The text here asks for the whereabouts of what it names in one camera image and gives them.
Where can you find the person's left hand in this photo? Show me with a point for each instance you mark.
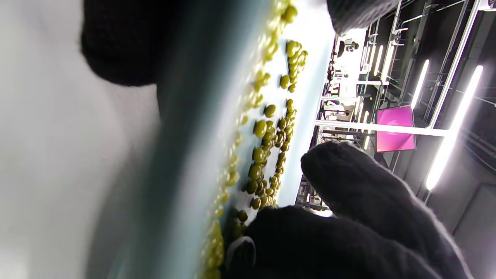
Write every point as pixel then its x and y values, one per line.
pixel 348 248

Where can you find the person's right hand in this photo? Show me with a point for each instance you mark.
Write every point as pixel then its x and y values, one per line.
pixel 356 11

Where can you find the teal plate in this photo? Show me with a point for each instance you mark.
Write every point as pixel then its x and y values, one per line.
pixel 186 135

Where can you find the short ceiling light tube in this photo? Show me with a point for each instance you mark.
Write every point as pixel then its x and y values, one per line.
pixel 420 83

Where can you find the pink display screen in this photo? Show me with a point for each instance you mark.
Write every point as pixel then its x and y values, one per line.
pixel 395 130

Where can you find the pile of green mung beans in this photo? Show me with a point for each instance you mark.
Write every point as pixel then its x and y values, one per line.
pixel 259 128

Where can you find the long ceiling light tube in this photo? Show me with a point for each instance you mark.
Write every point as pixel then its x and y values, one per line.
pixel 453 131

